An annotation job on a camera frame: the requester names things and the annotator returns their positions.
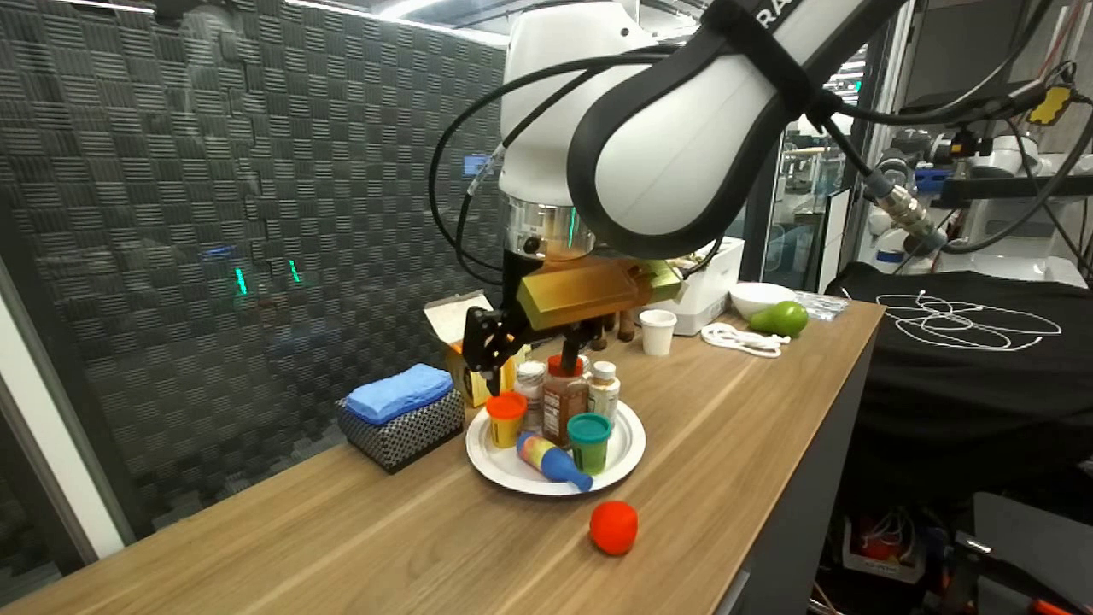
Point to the grey woven basket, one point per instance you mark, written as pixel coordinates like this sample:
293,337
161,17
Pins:
397,438

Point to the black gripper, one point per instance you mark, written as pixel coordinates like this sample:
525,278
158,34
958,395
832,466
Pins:
513,292

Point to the clear plastic wrapper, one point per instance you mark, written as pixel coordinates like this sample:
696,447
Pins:
823,307

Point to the blue folded cloth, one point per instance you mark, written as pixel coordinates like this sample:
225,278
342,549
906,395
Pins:
397,395

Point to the red white floor box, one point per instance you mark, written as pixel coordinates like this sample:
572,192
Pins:
882,553

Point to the black side table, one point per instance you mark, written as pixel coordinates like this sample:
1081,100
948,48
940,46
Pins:
967,387

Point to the yellow tub orange lid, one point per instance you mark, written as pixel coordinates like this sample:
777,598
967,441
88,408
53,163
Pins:
506,414

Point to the white foam cup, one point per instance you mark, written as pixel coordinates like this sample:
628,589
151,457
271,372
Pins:
659,331

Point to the green fruit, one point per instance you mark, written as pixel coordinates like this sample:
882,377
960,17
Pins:
783,319

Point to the spice jar orange lid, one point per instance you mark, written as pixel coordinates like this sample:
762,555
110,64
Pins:
566,405

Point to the white background machine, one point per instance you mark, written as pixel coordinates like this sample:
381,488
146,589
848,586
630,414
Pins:
900,258

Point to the open yellow cardboard box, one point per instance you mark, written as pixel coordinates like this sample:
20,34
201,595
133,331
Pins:
447,325

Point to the white smart garden appliance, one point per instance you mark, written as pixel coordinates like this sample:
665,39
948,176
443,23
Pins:
713,292

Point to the white paper plate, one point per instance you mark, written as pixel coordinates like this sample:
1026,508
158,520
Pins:
506,466

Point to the pill bottle green label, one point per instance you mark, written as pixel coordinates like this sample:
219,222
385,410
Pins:
605,391

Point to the orange plush ball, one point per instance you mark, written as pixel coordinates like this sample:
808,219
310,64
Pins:
612,528

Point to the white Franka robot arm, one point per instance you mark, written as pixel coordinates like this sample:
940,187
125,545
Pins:
672,147

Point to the small tub teal lid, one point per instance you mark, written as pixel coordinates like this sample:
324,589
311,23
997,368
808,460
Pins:
591,447

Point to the white bowl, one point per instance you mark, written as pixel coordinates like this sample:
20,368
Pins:
757,298

